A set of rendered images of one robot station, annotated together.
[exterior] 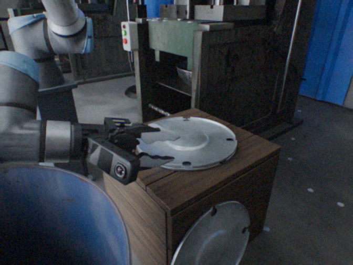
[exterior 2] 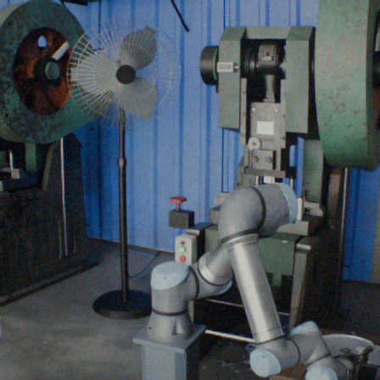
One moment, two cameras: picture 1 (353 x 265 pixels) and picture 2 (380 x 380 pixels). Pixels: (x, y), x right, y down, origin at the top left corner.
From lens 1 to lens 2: 1.31 m
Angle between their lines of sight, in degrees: 28
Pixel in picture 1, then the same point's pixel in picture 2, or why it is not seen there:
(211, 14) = (293, 228)
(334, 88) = (358, 264)
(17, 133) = (339, 369)
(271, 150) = not seen: outside the picture
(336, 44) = (353, 217)
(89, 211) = not seen: outside the picture
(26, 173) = not seen: outside the picture
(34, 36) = (188, 288)
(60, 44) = (206, 292)
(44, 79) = (189, 329)
